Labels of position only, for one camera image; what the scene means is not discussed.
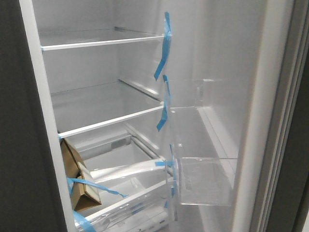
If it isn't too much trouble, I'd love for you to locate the upper clear door bin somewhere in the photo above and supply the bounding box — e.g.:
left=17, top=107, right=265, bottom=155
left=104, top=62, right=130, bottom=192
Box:
left=165, top=78, right=233, bottom=113

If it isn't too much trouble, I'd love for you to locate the clear door bin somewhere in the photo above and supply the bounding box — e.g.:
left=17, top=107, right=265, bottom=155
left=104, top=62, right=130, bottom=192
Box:
left=165, top=145, right=238, bottom=221
left=165, top=78, right=233, bottom=113

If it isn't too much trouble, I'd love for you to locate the white fridge interior body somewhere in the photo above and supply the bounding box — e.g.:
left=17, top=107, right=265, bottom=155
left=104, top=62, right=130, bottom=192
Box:
left=18, top=0, right=201, bottom=232

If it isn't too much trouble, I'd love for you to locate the middle glass fridge shelf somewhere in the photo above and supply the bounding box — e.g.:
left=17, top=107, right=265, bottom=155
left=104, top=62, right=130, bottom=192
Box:
left=51, top=81, right=163, bottom=138

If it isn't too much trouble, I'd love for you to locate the glass fridge shelf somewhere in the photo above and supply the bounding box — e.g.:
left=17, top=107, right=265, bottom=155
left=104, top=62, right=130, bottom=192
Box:
left=39, top=28, right=164, bottom=51
left=51, top=81, right=163, bottom=138

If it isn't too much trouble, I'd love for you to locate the lower clear door bin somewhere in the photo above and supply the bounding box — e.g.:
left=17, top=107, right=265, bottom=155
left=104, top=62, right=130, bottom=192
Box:
left=165, top=145, right=238, bottom=221

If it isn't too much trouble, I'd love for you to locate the upper glass fridge shelf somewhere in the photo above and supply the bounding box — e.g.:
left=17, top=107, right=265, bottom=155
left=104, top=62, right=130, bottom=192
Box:
left=39, top=28, right=164, bottom=51

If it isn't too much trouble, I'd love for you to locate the blue tape strip middle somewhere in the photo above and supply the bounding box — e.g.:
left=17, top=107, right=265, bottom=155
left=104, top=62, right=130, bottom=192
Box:
left=156, top=74, right=171, bottom=131

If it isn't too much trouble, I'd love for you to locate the blue tape strip lower bin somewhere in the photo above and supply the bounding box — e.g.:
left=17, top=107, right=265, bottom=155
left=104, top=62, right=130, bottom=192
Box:
left=155, top=144, right=177, bottom=168

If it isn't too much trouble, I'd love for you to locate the blue tape strip top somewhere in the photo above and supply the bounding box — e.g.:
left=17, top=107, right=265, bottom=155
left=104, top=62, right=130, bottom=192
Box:
left=154, top=12, right=172, bottom=80

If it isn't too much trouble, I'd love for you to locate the clear crisper drawer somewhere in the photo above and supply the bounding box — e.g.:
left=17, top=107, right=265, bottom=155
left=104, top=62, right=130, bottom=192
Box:
left=80, top=175, right=171, bottom=232

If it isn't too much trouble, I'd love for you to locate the blue tape strip on box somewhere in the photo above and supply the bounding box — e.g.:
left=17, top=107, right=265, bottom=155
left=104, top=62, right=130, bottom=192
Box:
left=66, top=177, right=128, bottom=198

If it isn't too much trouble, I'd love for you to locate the brown cardboard box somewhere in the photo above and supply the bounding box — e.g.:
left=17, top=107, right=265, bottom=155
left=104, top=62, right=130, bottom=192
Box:
left=60, top=139, right=101, bottom=212

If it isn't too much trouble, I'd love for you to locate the blue tape strip on drawer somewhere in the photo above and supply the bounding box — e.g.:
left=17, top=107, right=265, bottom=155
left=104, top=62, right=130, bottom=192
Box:
left=72, top=210, right=96, bottom=232

